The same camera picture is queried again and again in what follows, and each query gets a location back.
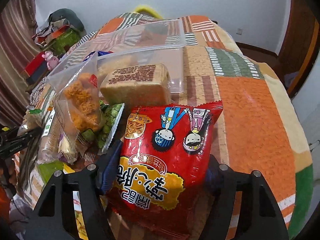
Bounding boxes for beige green snack packet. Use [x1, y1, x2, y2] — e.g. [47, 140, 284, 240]
[17, 109, 42, 136]

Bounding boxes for orange floss pastry bag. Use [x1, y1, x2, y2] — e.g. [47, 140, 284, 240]
[48, 52, 103, 140]

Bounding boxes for red noodle snack bag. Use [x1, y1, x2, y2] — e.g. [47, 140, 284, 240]
[107, 101, 223, 239]

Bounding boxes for yellow chips snack bag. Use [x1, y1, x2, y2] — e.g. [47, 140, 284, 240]
[73, 190, 88, 240]

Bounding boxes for green round jelly cup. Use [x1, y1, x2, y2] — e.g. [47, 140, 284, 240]
[37, 160, 64, 184]

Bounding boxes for brown cracker sleeve pack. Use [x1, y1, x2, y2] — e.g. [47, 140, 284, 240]
[37, 108, 60, 164]

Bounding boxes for purple wrapped cheese stick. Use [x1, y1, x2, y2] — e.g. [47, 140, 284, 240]
[57, 133, 78, 165]

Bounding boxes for red gift box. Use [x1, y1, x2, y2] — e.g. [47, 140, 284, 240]
[23, 51, 48, 78]

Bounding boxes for patchwork orange bed blanket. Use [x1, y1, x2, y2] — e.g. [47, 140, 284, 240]
[15, 11, 315, 240]

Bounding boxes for pink plush toy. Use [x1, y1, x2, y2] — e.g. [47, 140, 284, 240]
[42, 51, 59, 72]

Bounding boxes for green fabric storage box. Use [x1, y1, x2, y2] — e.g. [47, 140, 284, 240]
[47, 28, 81, 56]

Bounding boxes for pile of clothes clutter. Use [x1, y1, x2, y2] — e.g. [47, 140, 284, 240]
[32, 18, 69, 47]

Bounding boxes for striped red gold curtain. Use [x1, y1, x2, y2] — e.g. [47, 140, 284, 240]
[1, 0, 40, 126]

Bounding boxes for grey green pillow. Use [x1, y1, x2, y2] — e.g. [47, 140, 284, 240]
[48, 8, 85, 32]

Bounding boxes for clear plastic storage bin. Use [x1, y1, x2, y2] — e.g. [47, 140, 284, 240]
[57, 19, 186, 93]

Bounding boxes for yellow curved footboard pad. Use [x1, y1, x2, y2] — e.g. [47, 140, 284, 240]
[133, 4, 163, 19]

